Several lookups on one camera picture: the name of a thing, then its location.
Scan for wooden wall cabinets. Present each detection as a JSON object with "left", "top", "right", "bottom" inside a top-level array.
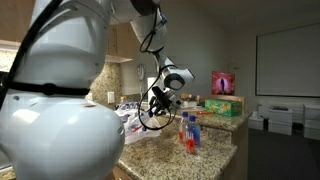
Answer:
[{"left": 0, "top": 0, "right": 139, "bottom": 64}]

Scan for pink flower picture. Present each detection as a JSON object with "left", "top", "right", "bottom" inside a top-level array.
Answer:
[{"left": 211, "top": 70, "right": 236, "bottom": 97}]

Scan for white paper towel roll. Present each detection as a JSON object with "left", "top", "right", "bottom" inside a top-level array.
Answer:
[{"left": 147, "top": 77, "right": 160, "bottom": 102}]

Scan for orange tool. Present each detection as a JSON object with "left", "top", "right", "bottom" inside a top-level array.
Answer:
[{"left": 195, "top": 110, "right": 214, "bottom": 117}]

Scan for clear plastic bag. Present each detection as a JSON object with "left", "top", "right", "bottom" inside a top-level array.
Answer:
[{"left": 114, "top": 101, "right": 163, "bottom": 145}]

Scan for gray wrist camera box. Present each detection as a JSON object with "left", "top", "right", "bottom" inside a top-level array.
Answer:
[{"left": 168, "top": 88, "right": 184, "bottom": 107}]

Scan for white projector screen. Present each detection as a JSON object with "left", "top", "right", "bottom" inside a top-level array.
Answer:
[{"left": 255, "top": 23, "right": 320, "bottom": 99}]

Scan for white bowl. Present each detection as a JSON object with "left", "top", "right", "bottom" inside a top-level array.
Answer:
[{"left": 182, "top": 100, "right": 198, "bottom": 110}]

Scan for green tissue box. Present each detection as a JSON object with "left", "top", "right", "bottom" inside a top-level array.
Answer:
[{"left": 204, "top": 98, "right": 243, "bottom": 118}]

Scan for white cardboard box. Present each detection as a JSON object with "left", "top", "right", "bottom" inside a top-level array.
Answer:
[
  {"left": 248, "top": 111, "right": 266, "bottom": 131},
  {"left": 303, "top": 103, "right": 320, "bottom": 141}
]

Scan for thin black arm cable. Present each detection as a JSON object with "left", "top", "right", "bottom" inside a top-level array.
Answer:
[{"left": 137, "top": 6, "right": 178, "bottom": 132}]

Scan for white printer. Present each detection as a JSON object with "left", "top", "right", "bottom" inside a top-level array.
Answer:
[{"left": 268, "top": 105, "right": 294, "bottom": 136}]

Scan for wrapped water bottle pack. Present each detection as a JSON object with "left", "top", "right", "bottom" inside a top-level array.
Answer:
[{"left": 116, "top": 101, "right": 141, "bottom": 116}]

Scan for wooden counter cabinet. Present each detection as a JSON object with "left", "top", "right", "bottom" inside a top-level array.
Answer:
[{"left": 111, "top": 164, "right": 134, "bottom": 180}]

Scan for white wall outlet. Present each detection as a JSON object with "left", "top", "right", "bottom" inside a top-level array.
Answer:
[{"left": 107, "top": 91, "right": 116, "bottom": 104}]

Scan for thick black cable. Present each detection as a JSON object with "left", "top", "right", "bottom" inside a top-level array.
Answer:
[{"left": 4, "top": 0, "right": 65, "bottom": 83}]

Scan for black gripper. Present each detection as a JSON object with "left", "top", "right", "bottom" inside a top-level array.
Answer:
[{"left": 147, "top": 85, "right": 175, "bottom": 116}]

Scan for black strap on arm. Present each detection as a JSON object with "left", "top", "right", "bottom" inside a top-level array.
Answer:
[{"left": 0, "top": 79, "right": 91, "bottom": 98}]

